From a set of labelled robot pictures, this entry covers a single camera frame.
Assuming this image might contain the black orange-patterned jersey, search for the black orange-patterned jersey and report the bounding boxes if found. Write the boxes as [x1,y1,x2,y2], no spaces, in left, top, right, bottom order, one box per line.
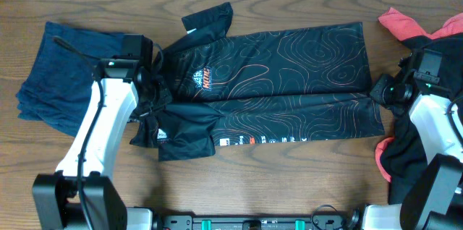
[131,3,384,161]

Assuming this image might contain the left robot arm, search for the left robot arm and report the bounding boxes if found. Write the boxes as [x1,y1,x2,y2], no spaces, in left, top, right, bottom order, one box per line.
[32,67,163,229]

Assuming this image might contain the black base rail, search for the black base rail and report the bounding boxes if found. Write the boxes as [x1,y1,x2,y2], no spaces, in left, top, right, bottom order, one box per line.
[151,205,361,230]

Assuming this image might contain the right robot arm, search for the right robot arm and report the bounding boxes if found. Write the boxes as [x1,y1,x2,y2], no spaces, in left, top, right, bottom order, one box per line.
[361,72,462,229]

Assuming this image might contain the red garment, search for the red garment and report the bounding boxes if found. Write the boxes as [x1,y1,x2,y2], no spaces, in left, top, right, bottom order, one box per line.
[375,8,462,184]

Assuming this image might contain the black garment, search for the black garment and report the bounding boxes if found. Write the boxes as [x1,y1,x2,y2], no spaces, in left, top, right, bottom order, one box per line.
[379,33,462,205]

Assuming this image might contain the folded dark blue cloth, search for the folded dark blue cloth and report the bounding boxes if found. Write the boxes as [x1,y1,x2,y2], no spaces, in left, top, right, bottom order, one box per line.
[16,22,124,137]

